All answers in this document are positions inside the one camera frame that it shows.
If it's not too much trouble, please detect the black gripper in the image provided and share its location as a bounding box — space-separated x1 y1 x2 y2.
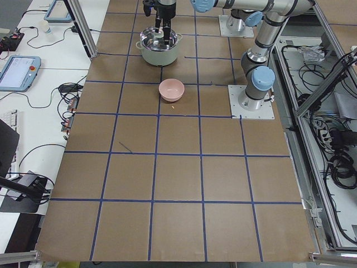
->
155 4 176 45

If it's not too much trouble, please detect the glass pot lid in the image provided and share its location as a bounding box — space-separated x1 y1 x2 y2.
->
139 26 182 52

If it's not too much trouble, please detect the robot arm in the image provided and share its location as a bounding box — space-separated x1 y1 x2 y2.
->
154 0 176 45
191 0 315 112

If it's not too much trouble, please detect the light green steel pot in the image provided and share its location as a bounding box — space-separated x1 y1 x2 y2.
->
136 40 181 66

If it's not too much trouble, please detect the pink bowl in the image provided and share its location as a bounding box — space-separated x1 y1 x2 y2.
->
158 79 185 102

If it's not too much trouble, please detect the upper teach pendant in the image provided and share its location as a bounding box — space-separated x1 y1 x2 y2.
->
44 0 72 23

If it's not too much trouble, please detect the teach pendant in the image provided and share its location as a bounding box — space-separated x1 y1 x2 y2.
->
44 0 72 23
1 55 41 92

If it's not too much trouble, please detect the black power adapter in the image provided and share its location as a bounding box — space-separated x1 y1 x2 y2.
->
58 83 83 93

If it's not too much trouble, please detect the white paper cup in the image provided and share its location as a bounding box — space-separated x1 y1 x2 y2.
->
39 20 52 36

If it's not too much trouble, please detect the lower teach pendant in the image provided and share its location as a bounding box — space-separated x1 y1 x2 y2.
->
1 55 41 92

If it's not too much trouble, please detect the crumpled plastic bag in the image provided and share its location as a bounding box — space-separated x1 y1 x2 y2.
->
297 45 325 62

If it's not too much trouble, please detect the white keyboard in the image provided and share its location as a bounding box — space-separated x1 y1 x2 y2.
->
1 109 19 132

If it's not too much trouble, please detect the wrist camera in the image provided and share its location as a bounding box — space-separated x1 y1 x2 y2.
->
142 0 155 17

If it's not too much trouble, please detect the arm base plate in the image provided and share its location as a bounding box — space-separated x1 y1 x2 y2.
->
228 85 275 120
218 15 254 39

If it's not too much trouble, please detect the aluminium frame post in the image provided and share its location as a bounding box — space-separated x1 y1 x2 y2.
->
65 0 98 59

